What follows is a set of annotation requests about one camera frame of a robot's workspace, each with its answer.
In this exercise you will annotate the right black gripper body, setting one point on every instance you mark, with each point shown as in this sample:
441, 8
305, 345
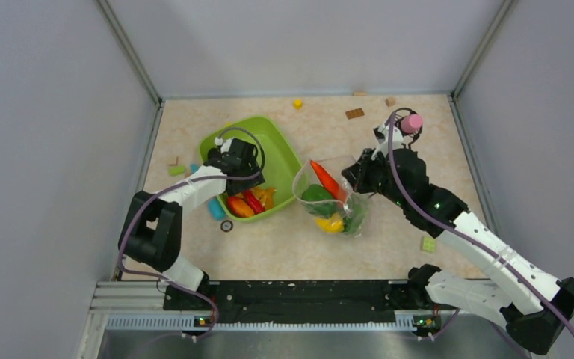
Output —
372, 176

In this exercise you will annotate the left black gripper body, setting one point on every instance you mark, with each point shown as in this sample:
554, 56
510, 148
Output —
246, 183

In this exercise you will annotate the orange toy carrot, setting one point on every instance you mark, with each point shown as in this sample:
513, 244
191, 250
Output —
328, 182

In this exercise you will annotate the red toy chili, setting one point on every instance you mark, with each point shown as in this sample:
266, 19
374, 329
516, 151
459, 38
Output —
253, 202

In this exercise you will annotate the green toy lettuce leaf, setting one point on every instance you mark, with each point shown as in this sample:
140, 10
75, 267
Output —
354, 216

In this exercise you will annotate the clear zip top bag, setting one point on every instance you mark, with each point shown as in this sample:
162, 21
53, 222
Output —
306, 176

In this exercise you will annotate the green toy pepper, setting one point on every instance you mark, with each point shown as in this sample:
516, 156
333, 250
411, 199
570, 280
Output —
318, 201

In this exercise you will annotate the yellow toy lemon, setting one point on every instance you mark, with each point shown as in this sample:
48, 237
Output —
333, 225

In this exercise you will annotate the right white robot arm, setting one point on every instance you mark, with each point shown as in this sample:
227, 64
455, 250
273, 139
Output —
534, 307

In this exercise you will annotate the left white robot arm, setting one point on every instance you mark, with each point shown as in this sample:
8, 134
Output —
152, 233

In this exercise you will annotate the green plastic bowl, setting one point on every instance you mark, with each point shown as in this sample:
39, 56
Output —
281, 161

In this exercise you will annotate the orange toy pastry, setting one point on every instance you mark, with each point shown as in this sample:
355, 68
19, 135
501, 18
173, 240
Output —
265, 196

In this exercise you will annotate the orange toy fruit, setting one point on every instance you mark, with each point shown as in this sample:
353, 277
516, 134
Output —
239, 207

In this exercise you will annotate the cyan toy piece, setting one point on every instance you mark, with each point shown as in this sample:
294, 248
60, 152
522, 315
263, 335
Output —
216, 210

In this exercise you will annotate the brown toy brick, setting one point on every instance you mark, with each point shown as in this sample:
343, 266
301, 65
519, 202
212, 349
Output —
354, 113

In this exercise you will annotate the pink microphone on tripod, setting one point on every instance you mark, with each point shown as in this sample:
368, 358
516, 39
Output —
409, 122

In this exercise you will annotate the small tan block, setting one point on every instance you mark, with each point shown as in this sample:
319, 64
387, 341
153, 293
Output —
173, 161

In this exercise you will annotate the light green block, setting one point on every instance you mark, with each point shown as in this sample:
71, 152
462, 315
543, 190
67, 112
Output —
428, 244

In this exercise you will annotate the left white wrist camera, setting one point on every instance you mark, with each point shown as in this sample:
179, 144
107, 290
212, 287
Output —
223, 145

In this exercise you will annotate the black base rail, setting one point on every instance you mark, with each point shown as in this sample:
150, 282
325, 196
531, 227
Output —
298, 302

